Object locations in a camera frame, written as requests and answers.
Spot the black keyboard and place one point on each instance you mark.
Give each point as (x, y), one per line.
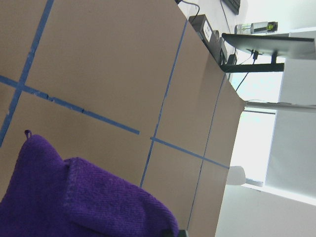
(233, 5)

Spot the black monitor with stand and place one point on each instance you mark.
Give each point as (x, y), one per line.
(273, 46)

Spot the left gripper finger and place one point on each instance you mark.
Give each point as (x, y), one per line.
(183, 233)

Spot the purple microfibre towel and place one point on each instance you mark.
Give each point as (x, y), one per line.
(48, 196)

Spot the black computer box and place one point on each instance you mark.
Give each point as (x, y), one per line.
(211, 38)

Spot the clear plastic water bottle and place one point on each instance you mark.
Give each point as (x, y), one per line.
(256, 28)

